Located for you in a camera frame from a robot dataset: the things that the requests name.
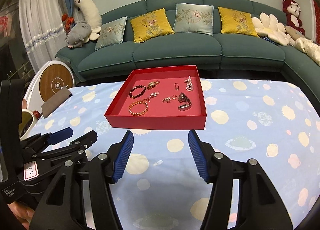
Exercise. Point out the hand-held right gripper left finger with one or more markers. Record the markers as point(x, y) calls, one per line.
point(122, 160)

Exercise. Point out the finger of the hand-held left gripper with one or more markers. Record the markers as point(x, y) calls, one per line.
point(61, 133)
point(85, 140)

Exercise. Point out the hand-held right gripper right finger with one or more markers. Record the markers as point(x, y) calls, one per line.
point(198, 160)

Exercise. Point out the red jewelry tray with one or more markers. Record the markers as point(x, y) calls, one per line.
point(160, 111)

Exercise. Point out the silver wristwatch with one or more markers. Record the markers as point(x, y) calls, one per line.
point(183, 97)

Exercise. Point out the gold hoop earring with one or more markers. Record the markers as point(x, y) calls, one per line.
point(174, 97)

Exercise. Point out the crystal brooch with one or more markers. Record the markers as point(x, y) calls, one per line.
point(153, 95)

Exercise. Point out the gold wristwatch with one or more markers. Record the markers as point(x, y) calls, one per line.
point(151, 85)

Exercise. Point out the person's left hand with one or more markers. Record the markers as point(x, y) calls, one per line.
point(22, 217)

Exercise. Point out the red knob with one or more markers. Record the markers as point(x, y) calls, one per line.
point(37, 114)

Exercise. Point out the grey pouch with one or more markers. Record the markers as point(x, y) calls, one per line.
point(56, 102)

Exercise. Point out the white framed mirror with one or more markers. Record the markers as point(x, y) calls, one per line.
point(26, 123)

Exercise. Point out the white machine with wooden disc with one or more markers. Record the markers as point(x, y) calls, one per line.
point(56, 80)

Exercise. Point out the blue planet print tablecloth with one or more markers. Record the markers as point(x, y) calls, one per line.
point(250, 132)

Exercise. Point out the small gold brooch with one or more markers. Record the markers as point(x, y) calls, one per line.
point(166, 99)

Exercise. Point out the grey pig plush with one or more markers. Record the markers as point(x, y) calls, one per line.
point(78, 35)

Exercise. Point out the grey-green embroidered pillow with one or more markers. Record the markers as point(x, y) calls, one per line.
point(193, 19)
point(111, 34)

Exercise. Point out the green sofa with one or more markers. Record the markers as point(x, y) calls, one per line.
point(175, 50)

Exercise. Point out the red curtain tassel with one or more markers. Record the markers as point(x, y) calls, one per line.
point(68, 21)

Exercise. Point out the white sheer curtain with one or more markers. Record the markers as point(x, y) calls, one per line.
point(40, 20)

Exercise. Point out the white cow plush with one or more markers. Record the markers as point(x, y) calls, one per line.
point(90, 12)

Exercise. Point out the yellow embroidered pillow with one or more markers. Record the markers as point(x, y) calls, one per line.
point(151, 25)
point(237, 21)

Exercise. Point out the white flower cushion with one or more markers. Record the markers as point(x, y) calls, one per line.
point(271, 29)

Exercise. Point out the beige satin cushion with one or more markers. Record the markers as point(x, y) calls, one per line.
point(308, 50)

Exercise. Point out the red monkey plush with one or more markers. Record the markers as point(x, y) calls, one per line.
point(293, 15)

